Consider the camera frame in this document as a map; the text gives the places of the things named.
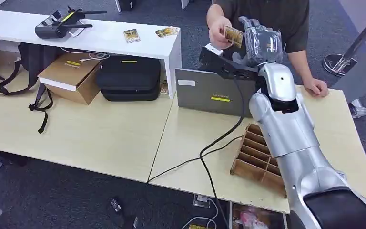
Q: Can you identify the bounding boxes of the box with pink contents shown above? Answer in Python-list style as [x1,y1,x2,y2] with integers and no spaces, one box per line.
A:
[231,202,288,229]

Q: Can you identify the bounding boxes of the black carrying case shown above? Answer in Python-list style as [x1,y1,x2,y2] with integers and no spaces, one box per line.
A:
[96,56,162,102]

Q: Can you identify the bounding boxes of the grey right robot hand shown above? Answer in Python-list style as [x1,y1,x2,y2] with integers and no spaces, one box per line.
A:
[233,16,285,68]

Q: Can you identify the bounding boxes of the grey laptop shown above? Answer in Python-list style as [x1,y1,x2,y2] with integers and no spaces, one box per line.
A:
[174,68,258,118]

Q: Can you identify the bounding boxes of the white desk shelf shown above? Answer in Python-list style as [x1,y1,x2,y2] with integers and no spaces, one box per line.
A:
[0,9,183,100]

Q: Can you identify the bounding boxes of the person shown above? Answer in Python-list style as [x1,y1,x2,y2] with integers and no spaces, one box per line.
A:
[206,0,329,98]

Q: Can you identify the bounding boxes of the white power cable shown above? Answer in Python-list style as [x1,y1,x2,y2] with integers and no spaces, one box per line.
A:
[181,198,219,229]

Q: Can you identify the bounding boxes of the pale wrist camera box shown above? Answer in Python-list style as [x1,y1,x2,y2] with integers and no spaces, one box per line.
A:
[204,43,224,57]

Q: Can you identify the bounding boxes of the cardboard box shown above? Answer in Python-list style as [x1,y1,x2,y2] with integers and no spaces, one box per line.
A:
[37,52,103,105]

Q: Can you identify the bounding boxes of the wooden compartment box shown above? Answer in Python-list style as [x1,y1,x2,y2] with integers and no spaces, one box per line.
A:
[229,122,288,199]

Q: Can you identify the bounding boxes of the thick black cable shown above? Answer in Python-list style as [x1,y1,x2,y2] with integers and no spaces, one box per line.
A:
[199,77,245,229]

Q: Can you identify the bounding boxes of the thin black cable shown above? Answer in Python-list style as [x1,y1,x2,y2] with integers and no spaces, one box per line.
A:
[147,135,244,184]

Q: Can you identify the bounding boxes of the floor power socket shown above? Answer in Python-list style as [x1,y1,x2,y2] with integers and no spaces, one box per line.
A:
[193,194,212,209]

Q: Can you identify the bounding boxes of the person's left hand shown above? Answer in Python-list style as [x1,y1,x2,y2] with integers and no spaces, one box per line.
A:
[302,77,329,98]

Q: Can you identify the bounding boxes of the small black device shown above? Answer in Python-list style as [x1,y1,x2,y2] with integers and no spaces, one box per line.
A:
[109,198,124,213]

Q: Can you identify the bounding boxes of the black remote controller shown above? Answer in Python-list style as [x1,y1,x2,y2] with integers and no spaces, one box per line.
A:
[34,6,108,40]

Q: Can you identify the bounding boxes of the clear plastic wrap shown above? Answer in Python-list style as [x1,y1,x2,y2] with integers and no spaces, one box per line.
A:
[348,98,366,119]

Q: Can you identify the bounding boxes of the steel stanchion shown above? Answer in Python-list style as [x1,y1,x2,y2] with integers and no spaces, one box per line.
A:
[322,3,366,77]

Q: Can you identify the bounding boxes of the person's right hand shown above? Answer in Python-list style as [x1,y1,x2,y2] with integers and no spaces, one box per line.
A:
[208,16,234,50]

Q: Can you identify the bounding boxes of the black backpack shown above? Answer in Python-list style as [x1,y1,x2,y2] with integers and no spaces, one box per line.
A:
[0,42,64,135]

